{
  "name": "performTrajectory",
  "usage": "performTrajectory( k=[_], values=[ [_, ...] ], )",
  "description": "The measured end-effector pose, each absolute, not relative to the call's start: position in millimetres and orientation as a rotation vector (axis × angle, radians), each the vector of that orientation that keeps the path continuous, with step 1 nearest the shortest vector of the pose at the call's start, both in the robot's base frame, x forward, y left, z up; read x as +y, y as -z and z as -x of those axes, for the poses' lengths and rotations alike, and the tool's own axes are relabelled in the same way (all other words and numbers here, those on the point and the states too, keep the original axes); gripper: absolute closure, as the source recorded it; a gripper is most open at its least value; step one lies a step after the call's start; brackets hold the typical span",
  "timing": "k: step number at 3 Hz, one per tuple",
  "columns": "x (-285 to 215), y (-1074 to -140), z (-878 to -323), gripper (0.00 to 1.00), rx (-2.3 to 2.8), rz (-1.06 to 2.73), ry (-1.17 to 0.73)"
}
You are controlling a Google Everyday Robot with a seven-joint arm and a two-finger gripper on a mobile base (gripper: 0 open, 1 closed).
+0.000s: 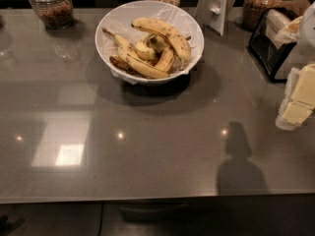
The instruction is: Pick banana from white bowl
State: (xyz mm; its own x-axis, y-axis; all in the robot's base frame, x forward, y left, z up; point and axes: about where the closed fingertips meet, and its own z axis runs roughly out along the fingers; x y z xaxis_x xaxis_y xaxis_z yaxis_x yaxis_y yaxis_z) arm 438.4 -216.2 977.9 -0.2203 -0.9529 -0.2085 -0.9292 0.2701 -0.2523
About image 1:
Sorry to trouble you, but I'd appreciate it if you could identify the left spotted yellow banana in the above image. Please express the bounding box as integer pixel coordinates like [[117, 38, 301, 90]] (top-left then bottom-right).
[[102, 28, 138, 57]]

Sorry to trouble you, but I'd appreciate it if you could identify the right inner yellow banana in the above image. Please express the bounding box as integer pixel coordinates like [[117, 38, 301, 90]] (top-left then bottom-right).
[[155, 47, 175, 72]]

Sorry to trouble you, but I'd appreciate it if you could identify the right glass cereal jar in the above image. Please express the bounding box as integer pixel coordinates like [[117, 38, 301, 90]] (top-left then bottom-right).
[[242, 0, 284, 30]]

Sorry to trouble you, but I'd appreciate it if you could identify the dark bruised small banana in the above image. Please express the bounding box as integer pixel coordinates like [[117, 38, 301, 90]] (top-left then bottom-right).
[[109, 55, 136, 75]]

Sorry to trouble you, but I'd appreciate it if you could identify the large top yellow banana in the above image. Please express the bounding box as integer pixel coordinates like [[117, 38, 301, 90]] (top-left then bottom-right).
[[131, 18, 191, 70]]

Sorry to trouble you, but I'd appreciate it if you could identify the front long yellow banana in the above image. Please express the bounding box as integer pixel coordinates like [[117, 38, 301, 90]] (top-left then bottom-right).
[[117, 45, 168, 79]]

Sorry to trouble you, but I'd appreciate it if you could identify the white and yellow gripper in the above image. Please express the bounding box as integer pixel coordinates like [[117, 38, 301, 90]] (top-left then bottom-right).
[[276, 64, 315, 131]]

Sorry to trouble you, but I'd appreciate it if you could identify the brown paper bag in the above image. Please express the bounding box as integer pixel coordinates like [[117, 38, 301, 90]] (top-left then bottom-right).
[[280, 0, 310, 16]]

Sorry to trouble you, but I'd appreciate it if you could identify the white bowl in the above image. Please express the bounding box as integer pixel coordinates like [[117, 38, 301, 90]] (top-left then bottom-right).
[[94, 0, 205, 86]]

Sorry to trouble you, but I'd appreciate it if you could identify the middle short yellow banana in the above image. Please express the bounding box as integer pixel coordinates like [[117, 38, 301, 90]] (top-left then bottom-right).
[[135, 34, 156, 61]]

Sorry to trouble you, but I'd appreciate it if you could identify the black wire holder rack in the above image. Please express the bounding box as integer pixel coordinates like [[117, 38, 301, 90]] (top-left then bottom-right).
[[248, 8, 297, 83]]

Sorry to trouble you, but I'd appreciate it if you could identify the white stand panel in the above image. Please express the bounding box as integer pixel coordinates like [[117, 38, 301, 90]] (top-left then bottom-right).
[[194, 0, 235, 35]]

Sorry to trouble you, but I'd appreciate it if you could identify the left glass cereal jar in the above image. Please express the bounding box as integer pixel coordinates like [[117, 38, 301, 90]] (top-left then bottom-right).
[[29, 0, 73, 30]]

